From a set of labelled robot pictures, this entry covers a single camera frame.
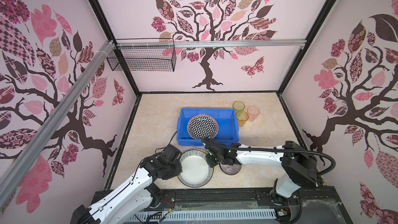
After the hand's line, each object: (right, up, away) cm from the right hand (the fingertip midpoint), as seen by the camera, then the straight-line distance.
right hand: (206, 158), depth 84 cm
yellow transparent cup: (+24, +22, +16) cm, 37 cm away
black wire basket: (-50, +68, +38) cm, 93 cm away
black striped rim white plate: (-5, -6, -4) cm, 9 cm away
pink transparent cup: (+31, +25, +14) cm, 42 cm away
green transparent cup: (+23, +29, +19) cm, 42 cm away
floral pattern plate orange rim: (-2, +16, +16) cm, 23 cm away
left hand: (-14, -5, -6) cm, 16 cm away
